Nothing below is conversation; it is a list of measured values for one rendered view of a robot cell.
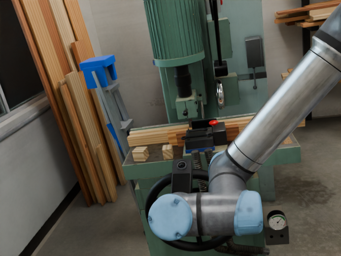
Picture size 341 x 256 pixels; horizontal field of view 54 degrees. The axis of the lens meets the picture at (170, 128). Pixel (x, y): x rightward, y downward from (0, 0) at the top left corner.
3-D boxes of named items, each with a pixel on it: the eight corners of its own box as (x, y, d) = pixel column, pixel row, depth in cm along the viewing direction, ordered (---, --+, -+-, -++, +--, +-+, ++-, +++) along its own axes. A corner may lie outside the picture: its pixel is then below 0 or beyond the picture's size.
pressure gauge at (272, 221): (269, 235, 114) (267, 215, 111) (267, 228, 117) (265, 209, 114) (287, 233, 113) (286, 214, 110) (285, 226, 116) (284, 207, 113)
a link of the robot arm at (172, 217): (196, 243, 54) (145, 244, 55) (202, 232, 64) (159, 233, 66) (194, 193, 55) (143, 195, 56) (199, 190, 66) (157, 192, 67)
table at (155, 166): (118, 195, 110) (113, 180, 108) (135, 154, 138) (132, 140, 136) (310, 177, 101) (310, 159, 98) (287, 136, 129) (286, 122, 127)
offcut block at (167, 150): (164, 155, 119) (163, 145, 117) (173, 153, 118) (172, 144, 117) (164, 160, 115) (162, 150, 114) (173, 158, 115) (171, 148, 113)
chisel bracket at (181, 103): (178, 124, 121) (174, 101, 118) (181, 110, 134) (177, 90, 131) (199, 121, 120) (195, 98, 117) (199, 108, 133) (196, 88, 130)
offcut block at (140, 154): (134, 161, 118) (131, 152, 117) (138, 156, 122) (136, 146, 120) (144, 161, 117) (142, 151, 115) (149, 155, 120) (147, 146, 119)
